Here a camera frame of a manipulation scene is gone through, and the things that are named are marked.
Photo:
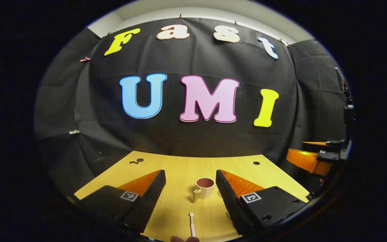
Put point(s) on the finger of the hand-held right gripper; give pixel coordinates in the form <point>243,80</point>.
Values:
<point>304,159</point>
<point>333,144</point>

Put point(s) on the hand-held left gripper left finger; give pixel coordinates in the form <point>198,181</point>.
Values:
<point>153,198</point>

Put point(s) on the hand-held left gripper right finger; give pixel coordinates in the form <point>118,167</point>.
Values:
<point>228,201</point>

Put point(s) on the wooden desktop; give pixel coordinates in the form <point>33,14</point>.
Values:
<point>180,168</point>

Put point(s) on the black backdrop cloth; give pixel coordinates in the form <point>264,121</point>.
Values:
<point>180,141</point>

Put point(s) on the red cloth clip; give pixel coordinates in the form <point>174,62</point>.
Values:
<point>85,59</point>

